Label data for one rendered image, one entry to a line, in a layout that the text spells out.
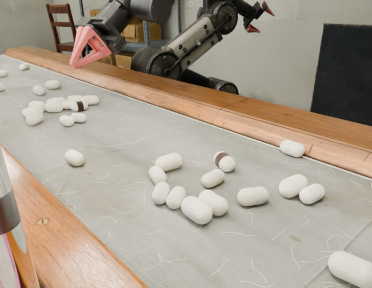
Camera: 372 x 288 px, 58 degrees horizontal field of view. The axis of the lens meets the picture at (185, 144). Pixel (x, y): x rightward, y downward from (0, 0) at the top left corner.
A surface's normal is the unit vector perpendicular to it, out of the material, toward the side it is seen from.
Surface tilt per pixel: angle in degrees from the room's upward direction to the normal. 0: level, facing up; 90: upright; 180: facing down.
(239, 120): 45
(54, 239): 0
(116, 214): 0
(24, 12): 90
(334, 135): 0
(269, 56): 90
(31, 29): 90
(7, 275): 90
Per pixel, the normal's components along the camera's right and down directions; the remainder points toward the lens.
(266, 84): -0.72, 0.29
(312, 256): -0.03, -0.91
